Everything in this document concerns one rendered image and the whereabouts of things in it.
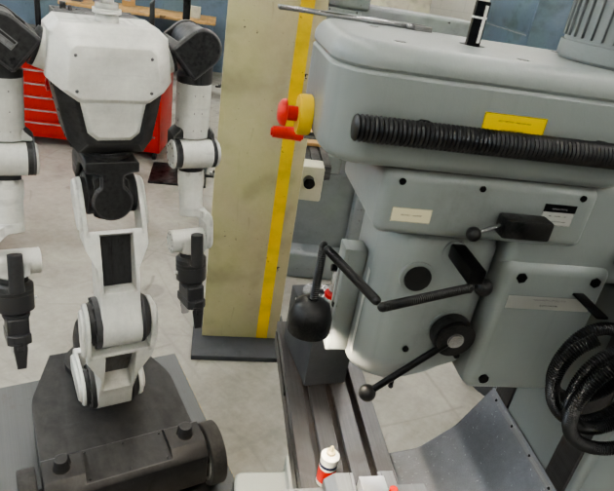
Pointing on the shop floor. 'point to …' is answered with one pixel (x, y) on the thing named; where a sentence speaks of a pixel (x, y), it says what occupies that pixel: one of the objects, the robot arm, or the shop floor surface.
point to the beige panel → (254, 178)
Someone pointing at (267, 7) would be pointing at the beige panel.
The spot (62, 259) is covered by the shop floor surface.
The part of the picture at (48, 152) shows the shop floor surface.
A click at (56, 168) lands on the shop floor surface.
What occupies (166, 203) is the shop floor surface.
